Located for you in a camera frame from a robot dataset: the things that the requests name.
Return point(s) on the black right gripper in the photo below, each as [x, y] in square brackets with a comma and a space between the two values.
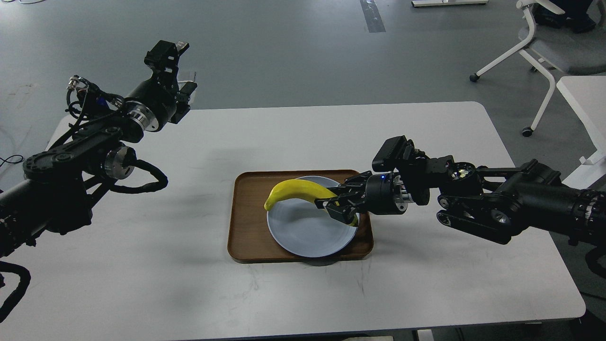
[379, 194]

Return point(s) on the grey floor tape strip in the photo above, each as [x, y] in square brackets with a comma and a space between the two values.
[372, 16]

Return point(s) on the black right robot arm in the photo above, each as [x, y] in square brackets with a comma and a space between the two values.
[491, 203]

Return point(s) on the white office chair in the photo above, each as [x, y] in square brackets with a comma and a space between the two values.
[577, 54]

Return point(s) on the brown wooden tray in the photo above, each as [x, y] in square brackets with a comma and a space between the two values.
[250, 240]

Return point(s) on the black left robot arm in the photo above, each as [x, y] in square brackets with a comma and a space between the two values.
[65, 182]

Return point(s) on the light blue plate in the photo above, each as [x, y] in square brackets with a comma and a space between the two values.
[304, 230]

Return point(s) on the yellow banana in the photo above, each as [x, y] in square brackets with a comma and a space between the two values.
[297, 189]

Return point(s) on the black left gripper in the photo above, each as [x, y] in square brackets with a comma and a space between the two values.
[159, 100]

